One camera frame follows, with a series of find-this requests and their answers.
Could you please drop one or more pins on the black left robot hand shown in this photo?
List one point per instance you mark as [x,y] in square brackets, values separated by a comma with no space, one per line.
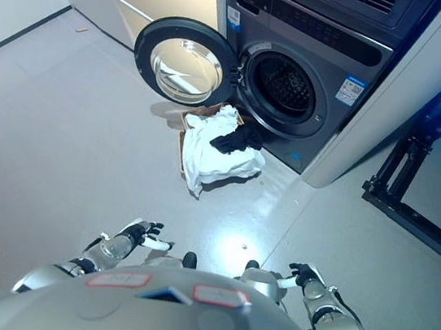
[141,232]

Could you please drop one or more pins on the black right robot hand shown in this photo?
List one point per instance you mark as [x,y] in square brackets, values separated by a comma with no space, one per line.
[303,274]

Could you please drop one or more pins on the blue white energy label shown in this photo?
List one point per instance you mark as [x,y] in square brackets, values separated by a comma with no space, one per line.
[351,91]

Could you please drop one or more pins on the brown laundry basket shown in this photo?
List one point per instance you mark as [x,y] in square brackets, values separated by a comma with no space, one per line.
[184,127]

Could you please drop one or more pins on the small orange floor scrap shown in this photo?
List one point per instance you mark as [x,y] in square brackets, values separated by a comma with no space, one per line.
[81,30]

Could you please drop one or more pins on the white clothing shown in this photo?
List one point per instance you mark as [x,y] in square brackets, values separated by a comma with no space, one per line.
[212,164]

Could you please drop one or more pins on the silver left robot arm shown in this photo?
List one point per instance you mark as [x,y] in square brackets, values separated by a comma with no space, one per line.
[108,249]

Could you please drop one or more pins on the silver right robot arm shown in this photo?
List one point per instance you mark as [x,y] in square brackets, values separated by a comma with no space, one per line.
[329,324]

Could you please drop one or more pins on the white barcode sticker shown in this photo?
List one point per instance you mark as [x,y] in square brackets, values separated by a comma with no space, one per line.
[234,20]

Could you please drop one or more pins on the silver robot torso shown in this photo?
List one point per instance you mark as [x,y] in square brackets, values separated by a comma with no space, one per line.
[181,323]

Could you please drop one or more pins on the round glass washer door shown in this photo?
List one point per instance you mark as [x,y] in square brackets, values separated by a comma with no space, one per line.
[146,52]

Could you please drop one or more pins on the black metal frame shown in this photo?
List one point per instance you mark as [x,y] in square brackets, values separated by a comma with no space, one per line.
[392,172]

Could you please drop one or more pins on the white appliance cabinet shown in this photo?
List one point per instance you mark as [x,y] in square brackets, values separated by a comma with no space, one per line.
[377,129]

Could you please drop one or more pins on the silver right robot leg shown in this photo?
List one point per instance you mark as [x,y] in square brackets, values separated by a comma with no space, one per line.
[261,281]

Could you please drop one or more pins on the silver robot leg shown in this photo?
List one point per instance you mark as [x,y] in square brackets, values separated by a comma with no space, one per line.
[190,260]
[261,281]

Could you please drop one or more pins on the silver left robot leg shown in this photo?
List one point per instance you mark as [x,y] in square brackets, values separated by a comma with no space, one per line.
[190,260]

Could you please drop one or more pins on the dark grey washing machine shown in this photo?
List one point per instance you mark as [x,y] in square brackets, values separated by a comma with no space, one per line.
[333,119]

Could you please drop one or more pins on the black clothing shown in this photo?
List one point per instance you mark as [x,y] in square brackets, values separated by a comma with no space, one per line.
[240,139]

